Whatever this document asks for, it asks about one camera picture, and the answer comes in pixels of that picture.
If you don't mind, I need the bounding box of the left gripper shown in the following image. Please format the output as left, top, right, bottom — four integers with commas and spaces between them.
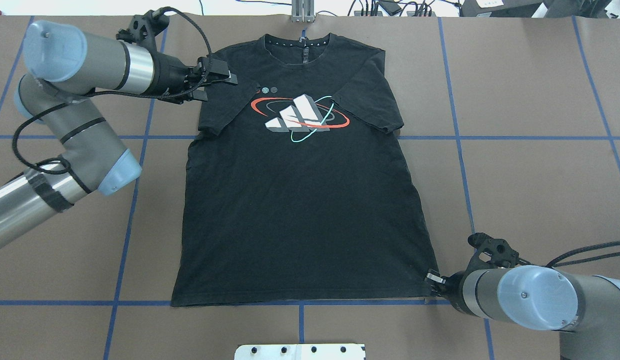
151, 52, 239, 104

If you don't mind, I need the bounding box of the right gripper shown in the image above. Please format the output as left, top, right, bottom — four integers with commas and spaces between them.
424, 269, 467, 313

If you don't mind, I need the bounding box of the black graphic t-shirt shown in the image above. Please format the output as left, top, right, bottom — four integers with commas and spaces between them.
170, 33, 438, 307

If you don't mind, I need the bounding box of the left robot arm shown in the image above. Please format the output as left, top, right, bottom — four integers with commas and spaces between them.
0, 9, 238, 249

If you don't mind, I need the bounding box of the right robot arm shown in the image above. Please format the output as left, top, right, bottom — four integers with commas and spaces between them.
425, 265, 620, 360

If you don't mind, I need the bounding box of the black power adapter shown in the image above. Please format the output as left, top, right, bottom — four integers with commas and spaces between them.
377, 0, 403, 17

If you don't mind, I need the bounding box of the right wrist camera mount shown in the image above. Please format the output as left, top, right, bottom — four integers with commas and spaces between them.
467, 232, 522, 272

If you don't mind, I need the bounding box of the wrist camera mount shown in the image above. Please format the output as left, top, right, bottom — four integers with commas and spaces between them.
467, 232, 522, 272
115, 9, 169, 52

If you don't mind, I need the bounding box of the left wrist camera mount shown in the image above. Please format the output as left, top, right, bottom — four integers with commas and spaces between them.
115, 9, 169, 52

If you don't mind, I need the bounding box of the aluminium frame post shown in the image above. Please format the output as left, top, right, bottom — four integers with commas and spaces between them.
291, 0, 316, 23

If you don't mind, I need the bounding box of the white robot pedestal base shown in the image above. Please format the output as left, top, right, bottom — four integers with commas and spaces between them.
233, 342, 367, 360

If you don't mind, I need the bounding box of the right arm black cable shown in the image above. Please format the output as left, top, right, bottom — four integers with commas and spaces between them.
545, 240, 620, 270

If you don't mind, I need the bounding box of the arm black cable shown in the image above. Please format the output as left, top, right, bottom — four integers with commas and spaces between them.
12, 7, 214, 175
545, 240, 620, 270

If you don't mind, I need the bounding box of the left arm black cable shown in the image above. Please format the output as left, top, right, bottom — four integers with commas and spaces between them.
12, 7, 214, 175

